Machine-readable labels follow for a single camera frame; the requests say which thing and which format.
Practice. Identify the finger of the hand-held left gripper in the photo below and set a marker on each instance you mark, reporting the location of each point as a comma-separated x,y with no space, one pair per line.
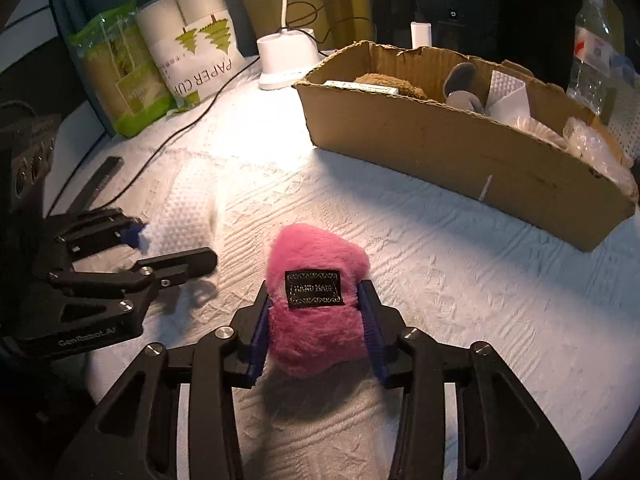
190,262
131,234

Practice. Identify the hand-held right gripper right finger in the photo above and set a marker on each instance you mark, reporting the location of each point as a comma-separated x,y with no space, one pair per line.
372,330

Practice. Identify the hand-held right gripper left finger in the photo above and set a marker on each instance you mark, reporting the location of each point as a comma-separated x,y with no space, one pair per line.
260,340

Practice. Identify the white embossed tissue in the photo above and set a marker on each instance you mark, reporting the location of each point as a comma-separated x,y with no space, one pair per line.
187,210

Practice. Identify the pink plush toy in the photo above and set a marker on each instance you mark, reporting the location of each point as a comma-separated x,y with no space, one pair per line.
310,255

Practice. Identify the cardboard box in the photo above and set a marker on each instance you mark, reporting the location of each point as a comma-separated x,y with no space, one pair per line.
425,150

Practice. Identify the brown plush toy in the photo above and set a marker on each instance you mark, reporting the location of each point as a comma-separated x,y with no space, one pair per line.
390,84

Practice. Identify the clear plastic bag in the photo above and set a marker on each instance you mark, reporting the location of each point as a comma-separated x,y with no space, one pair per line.
595,150

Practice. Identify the dark flat device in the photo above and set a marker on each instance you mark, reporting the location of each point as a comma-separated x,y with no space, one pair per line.
97,182

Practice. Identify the green paper cup pack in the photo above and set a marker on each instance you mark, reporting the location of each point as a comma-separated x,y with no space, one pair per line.
120,75

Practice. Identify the white paper cup pack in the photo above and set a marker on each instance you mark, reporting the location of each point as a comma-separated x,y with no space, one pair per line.
195,45

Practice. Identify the white desk lamp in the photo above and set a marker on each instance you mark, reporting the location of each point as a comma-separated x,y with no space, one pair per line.
285,60

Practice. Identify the white charger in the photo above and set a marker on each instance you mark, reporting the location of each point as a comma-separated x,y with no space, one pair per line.
421,34

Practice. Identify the white plastic basket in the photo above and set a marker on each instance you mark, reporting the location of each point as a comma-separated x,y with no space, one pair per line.
627,135

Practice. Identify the clear water bottle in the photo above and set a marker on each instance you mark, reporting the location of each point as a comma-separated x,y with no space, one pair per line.
592,55

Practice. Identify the dark glass window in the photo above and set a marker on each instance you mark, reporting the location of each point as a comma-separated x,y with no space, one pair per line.
525,10

